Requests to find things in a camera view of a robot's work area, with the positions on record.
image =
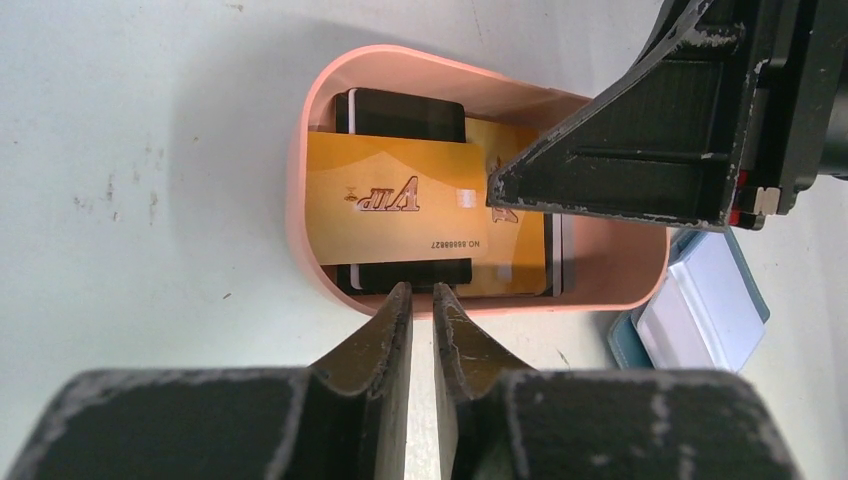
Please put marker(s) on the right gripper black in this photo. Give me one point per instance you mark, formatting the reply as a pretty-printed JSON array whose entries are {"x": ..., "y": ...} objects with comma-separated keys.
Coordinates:
[{"x": 662, "y": 144}]

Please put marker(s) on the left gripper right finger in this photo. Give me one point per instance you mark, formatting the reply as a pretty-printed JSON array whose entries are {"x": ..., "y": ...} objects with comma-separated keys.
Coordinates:
[{"x": 498, "y": 418}]

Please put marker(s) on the blue leather card holder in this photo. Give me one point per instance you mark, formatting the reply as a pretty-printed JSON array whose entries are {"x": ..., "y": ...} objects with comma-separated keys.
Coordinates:
[{"x": 708, "y": 312}]

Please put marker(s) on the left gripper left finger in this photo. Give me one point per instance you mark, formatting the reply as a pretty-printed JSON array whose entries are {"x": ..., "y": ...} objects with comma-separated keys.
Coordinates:
[{"x": 342, "y": 417}]

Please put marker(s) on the yellow black credit card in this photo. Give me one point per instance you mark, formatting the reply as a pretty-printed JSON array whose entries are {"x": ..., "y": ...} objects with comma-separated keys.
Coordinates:
[{"x": 393, "y": 193}]

